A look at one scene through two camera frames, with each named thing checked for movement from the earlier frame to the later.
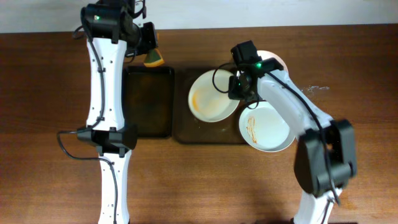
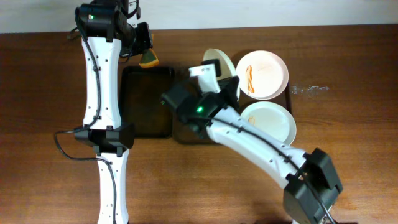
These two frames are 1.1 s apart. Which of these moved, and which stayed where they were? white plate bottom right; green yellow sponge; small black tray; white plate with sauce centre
Moved: white plate with sauce centre; green yellow sponge
Stayed: small black tray; white plate bottom right
